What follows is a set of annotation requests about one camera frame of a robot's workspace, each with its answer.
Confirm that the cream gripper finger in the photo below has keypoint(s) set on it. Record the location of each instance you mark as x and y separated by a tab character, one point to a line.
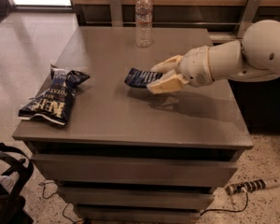
169	82
172	63

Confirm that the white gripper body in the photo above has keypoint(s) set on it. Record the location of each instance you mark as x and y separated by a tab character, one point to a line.
195	65

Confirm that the blue rxbar blueberry wrapper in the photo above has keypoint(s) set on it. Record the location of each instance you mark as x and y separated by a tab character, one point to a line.
140	79

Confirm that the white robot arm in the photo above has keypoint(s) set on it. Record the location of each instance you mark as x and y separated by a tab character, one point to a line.
254	58

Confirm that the blue potato chip bag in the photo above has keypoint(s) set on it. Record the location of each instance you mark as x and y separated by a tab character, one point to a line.
56	102

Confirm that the clear plastic water bottle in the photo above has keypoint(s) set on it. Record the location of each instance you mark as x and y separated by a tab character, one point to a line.
143	23

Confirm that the grey drawer cabinet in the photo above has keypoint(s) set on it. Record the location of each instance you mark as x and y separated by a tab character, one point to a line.
110	119

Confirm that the white power strip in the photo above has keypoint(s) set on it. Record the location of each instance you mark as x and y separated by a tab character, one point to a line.
251	186

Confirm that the middle grey drawer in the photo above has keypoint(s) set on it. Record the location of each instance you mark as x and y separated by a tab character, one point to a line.
136	198

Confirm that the grey drawer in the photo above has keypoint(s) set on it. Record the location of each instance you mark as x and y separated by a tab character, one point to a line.
140	216
116	170
136	198

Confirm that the top grey drawer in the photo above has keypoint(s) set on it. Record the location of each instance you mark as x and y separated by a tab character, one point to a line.
116	170

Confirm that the bottom grey drawer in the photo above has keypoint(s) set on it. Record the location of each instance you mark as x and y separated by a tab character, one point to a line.
140	216

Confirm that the right metal bracket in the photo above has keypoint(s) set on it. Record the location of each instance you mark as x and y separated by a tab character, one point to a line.
249	12

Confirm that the metal bracket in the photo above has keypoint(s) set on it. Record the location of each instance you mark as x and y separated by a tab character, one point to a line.
116	13
249	12

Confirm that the left metal bracket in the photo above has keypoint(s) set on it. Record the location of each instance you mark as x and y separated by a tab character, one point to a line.
116	13

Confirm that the horizontal metal rail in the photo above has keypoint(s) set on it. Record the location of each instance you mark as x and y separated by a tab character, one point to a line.
156	23

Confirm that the black bag with straps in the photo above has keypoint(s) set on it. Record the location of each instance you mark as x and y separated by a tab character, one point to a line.
12	181

